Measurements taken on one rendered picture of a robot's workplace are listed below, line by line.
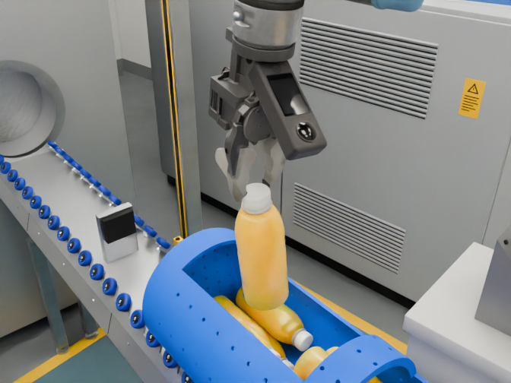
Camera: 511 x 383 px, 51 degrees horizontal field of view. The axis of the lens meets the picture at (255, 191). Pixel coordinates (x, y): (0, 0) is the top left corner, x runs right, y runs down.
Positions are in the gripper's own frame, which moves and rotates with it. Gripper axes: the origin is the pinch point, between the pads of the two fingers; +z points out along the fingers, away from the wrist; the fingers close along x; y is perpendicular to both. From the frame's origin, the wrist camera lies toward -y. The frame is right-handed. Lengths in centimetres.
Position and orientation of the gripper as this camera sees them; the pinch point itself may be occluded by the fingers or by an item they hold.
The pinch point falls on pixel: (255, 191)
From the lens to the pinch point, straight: 69.8
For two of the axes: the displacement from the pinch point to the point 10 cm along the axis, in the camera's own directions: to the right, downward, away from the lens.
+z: -1.1, 8.0, 5.9
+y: -5.7, -5.4, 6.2
